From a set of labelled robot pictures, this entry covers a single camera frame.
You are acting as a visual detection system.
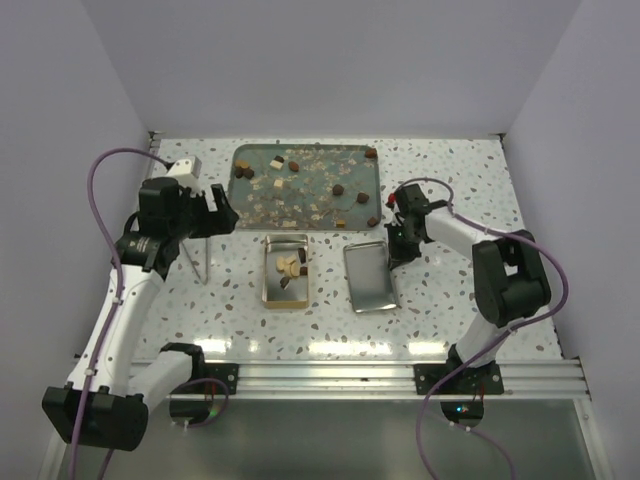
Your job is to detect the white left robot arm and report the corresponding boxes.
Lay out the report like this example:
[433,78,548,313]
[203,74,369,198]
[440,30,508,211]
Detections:
[42,176,239,451]

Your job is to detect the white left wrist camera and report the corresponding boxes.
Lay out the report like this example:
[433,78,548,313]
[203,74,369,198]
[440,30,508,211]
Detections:
[165,156,202,196]

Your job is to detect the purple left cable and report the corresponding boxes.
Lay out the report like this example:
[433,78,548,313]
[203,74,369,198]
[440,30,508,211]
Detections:
[64,147,231,480]

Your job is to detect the blue floral serving tray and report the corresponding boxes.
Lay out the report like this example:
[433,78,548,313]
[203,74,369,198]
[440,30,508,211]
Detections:
[227,143,382,231]

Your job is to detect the aluminium front rail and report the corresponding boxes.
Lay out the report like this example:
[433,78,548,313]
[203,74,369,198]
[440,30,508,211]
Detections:
[129,357,591,401]

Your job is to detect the dark chocolate left pair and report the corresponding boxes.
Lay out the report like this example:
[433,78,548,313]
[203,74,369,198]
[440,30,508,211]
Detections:
[235,167,255,179]

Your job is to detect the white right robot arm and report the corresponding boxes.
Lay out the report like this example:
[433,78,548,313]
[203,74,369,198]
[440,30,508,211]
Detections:
[385,183,551,393]

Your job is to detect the metal tongs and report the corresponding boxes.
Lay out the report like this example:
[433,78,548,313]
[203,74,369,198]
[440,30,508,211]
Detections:
[181,238,211,285]

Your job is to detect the gold tin box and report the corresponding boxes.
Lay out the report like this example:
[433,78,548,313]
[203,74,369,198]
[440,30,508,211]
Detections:
[261,234,310,310]

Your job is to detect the white heart chocolate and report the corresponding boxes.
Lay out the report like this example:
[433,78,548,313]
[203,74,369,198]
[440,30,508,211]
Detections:
[284,263,301,278]

